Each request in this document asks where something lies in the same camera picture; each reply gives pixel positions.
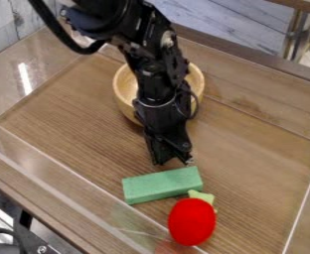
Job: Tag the green rectangular block stick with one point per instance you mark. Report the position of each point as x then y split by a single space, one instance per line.
161 185

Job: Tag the metal chair frame background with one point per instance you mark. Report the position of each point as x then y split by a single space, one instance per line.
298 38

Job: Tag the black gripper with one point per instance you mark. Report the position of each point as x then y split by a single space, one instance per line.
164 117

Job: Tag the wooden brown bowl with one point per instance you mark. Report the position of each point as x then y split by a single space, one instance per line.
125 87

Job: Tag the red felt strawberry toy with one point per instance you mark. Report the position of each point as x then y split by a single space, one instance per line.
193 219

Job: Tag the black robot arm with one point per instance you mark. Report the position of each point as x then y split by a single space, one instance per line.
133 25

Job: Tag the black table leg clamp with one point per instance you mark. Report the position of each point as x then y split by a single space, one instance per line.
19 240

